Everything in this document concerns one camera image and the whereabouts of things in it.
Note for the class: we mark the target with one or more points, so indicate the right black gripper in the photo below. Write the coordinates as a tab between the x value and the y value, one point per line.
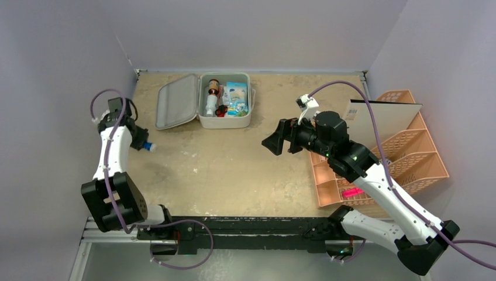
293	134

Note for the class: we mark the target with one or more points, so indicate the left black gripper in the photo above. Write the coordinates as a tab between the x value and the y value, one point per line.
143	137

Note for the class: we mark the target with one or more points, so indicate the blue white ointment tube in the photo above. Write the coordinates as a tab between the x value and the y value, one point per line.
149	146

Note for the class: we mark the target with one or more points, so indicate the light blue wipes packet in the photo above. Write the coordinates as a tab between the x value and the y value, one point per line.
238	105

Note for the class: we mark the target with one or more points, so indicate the black handled scissors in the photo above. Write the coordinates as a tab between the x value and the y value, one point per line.
221	111

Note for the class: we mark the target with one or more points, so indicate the grey storage case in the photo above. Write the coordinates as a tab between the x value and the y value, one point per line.
184	99

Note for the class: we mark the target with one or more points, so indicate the white plastic bottle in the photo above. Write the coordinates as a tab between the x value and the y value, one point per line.
211	105

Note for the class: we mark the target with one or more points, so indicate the brown bottle orange cap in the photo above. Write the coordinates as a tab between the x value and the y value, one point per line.
213	87

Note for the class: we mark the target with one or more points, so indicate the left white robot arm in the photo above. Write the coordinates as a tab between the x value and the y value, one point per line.
112	197

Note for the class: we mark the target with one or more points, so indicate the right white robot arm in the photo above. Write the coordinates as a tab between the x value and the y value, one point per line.
417	237

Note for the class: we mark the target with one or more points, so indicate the orange compartment tray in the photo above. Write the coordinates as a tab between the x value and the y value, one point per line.
329	187

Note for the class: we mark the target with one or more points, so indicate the pink highlighter marker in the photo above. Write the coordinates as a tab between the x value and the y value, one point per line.
355	191

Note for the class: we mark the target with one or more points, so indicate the white board folder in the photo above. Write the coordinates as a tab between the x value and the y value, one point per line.
390	118

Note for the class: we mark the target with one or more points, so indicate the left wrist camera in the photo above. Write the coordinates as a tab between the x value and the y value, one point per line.
97	120

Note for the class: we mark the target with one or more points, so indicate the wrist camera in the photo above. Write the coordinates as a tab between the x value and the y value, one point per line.
97	120
309	108

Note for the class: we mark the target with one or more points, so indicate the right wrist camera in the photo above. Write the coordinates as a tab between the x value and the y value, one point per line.
309	108

